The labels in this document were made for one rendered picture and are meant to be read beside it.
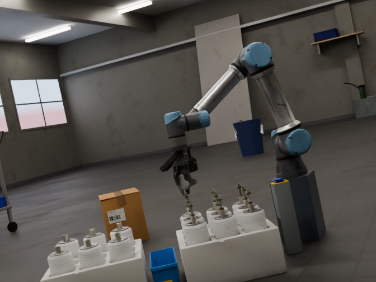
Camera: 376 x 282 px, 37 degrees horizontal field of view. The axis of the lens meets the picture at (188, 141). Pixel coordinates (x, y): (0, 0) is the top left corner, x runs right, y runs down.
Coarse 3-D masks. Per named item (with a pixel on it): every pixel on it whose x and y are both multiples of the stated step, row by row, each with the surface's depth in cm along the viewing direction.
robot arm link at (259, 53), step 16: (256, 48) 245; (240, 64) 258; (256, 64) 244; (272, 64) 248; (256, 80) 251; (272, 80) 248; (272, 96) 248; (272, 112) 251; (288, 112) 249; (288, 128) 248; (288, 144) 247; (304, 144) 248
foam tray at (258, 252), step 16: (208, 224) 254; (272, 224) 226; (224, 240) 217; (240, 240) 218; (256, 240) 218; (272, 240) 219; (192, 256) 217; (208, 256) 217; (224, 256) 218; (240, 256) 218; (256, 256) 218; (272, 256) 219; (192, 272) 217; (208, 272) 217; (224, 272) 218; (240, 272) 218; (256, 272) 219; (272, 272) 219
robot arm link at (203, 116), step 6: (186, 114) 245; (192, 114) 245; (198, 114) 244; (204, 114) 244; (186, 120) 243; (192, 120) 243; (198, 120) 243; (204, 120) 244; (192, 126) 244; (198, 126) 245; (204, 126) 246
